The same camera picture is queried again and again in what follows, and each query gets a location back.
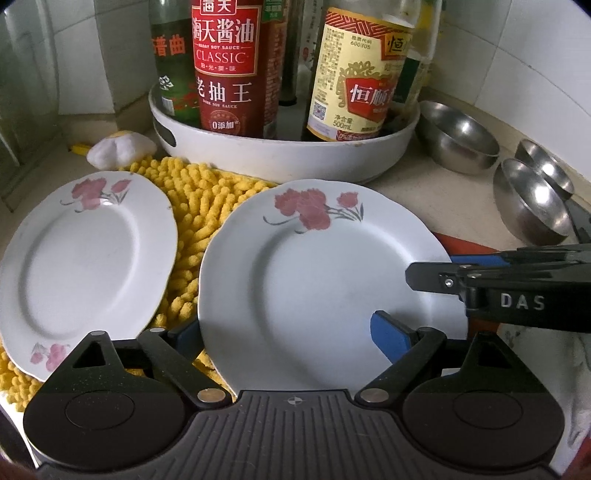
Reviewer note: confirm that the yellow chenille mat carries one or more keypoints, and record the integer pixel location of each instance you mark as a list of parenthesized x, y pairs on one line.
[(202, 198)]

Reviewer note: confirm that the purple neck clear bottle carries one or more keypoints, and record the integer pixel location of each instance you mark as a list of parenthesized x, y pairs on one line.
[(419, 58)]

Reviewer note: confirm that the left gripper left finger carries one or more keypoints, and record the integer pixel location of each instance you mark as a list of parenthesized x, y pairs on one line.
[(171, 354)]

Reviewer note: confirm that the yellow cap vinegar bottle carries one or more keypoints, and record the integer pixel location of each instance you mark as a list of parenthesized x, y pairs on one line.
[(361, 54)]

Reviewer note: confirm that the pink flower plate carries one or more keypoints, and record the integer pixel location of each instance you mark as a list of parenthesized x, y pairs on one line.
[(290, 281), (95, 254)]

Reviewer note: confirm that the steel bowl front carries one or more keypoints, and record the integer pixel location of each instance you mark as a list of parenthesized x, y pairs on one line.
[(529, 207)]

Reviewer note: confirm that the steel bowl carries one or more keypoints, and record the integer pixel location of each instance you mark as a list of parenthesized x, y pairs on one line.
[(543, 163), (455, 140), (529, 207)]

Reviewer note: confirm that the red cloth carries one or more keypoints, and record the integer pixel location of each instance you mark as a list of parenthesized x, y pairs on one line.
[(457, 246)]

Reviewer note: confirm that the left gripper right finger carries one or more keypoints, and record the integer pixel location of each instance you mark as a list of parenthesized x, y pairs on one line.
[(412, 354)]

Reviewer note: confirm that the white rotating condiment rack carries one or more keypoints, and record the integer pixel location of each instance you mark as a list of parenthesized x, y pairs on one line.
[(287, 156)]

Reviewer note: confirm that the red label soy sauce bottle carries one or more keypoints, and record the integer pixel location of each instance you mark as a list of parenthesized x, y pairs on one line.
[(238, 52)]

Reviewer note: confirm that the green label dark bottle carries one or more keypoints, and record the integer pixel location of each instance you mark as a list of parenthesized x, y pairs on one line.
[(171, 38)]

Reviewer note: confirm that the garlic bulb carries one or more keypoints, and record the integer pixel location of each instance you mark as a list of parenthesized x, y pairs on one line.
[(120, 150)]

